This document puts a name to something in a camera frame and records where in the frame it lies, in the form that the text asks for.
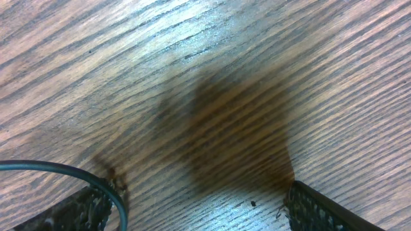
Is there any black USB cable silver plug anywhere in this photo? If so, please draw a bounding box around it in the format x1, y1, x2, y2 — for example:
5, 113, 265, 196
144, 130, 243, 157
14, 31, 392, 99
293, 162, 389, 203
1, 160, 128, 231

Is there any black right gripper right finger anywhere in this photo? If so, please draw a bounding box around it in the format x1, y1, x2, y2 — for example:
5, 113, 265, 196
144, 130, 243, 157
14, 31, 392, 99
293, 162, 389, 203
285, 181, 383, 231

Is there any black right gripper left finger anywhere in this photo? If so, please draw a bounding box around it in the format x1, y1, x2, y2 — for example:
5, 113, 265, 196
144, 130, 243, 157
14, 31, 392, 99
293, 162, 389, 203
10, 186, 113, 231

